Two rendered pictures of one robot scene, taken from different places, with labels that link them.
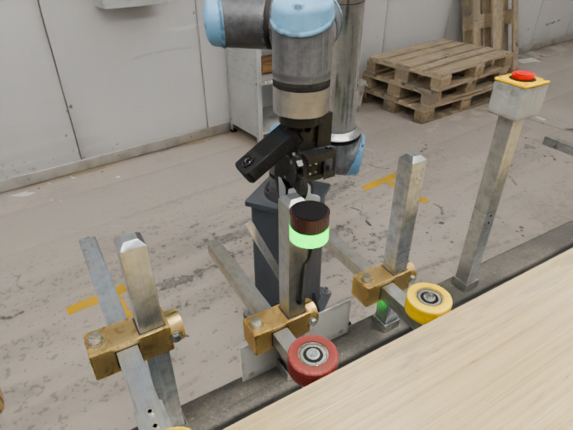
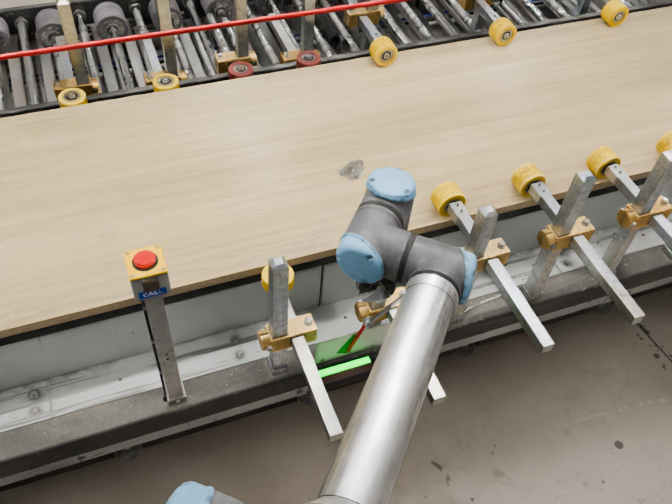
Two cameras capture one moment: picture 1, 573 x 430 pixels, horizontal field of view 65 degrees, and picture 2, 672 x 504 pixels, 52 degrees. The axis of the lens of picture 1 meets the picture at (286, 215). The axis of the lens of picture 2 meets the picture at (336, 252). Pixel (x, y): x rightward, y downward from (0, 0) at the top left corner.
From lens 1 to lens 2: 1.78 m
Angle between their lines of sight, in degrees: 97
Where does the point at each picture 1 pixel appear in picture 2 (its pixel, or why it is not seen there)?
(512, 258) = (92, 421)
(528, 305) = (211, 259)
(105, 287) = (512, 289)
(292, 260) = not seen: hidden behind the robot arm
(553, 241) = (15, 440)
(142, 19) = not seen: outside the picture
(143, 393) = (466, 220)
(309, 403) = not seen: hidden behind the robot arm
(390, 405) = (336, 220)
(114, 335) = (491, 247)
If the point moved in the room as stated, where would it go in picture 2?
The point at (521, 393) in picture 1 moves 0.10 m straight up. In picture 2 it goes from (264, 213) to (263, 186)
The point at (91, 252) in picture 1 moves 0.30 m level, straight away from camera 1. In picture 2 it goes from (537, 327) to (611, 446)
